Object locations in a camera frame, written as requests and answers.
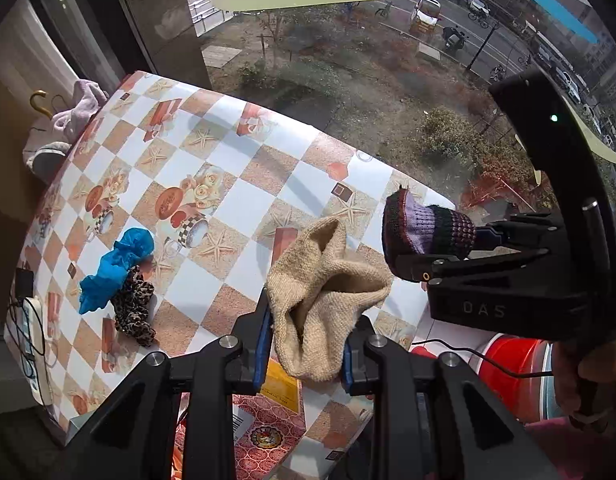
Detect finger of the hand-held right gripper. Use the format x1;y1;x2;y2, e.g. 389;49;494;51
387;246;550;284
474;211;560;252

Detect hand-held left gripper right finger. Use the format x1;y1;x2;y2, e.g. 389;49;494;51
340;316;559;480

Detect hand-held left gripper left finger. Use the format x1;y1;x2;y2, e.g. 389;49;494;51
62;287;275;480

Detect purple knit sock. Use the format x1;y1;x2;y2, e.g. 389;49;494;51
381;186;477;262

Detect beige knit sock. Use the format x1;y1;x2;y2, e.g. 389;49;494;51
265;217;393;382

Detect leopard print scrunchie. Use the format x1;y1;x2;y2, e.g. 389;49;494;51
110;265;158;348

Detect person's right hand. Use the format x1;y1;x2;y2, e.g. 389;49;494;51
553;332;616;432

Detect red patterned box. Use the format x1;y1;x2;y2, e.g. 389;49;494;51
172;355;309;480

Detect red bucket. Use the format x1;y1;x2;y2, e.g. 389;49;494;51
477;334;566;424

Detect blue plastic shoe cover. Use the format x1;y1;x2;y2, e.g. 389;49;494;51
78;227;155;315

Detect person's red garment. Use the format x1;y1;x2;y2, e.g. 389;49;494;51
525;410;616;480

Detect checkered vinyl tablecloth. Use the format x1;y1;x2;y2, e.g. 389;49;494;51
2;71;459;480

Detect white power strip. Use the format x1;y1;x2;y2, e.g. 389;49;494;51
8;295;52;407

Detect black power adapter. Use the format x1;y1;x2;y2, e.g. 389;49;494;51
14;267;37;294

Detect pink cloth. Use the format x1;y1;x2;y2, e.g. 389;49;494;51
50;79;109;142

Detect thin black cable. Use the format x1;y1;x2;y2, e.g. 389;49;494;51
409;339;556;380

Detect black power cable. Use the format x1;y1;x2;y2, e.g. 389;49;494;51
8;295;58;386

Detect yellow hook handle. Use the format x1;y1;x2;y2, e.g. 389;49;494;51
30;90;57;122

